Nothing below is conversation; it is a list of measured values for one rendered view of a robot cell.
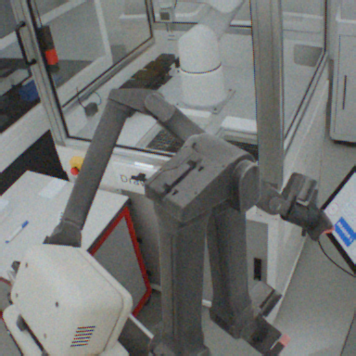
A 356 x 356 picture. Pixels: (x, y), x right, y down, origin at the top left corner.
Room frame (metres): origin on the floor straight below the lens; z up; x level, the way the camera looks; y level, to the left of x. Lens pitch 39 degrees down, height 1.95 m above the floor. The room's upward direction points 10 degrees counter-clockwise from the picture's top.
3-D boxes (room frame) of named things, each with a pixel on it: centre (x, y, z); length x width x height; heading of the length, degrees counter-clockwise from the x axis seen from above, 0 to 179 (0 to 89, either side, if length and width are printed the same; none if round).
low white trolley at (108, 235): (1.36, 0.63, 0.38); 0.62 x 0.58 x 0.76; 57
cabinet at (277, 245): (1.77, -0.18, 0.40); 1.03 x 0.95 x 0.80; 57
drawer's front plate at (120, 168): (1.39, 0.12, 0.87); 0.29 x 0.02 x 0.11; 57
